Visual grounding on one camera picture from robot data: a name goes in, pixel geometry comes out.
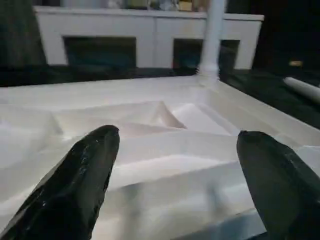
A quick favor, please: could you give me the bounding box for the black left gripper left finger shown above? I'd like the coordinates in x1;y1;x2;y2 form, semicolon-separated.
0;124;121;240

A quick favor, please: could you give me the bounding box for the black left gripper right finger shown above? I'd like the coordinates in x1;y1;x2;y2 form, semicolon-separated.
235;129;320;240

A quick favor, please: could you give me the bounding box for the white plastic table top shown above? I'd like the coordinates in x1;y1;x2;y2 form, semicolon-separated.
0;74;320;240

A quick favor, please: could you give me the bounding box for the white plastic table leg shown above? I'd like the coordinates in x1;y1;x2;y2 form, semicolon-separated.
283;76;320;104
196;0;228;84

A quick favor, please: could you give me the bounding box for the black mat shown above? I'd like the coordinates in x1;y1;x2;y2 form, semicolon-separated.
0;63;320;148

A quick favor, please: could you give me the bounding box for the black cabinet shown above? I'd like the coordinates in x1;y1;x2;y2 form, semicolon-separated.
249;0;320;75

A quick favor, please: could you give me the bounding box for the grey curtain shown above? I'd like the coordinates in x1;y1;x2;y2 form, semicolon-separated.
0;0;48;68

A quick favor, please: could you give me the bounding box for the white cabinet with glass doors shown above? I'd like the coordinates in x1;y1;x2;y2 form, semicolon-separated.
33;0;265;71

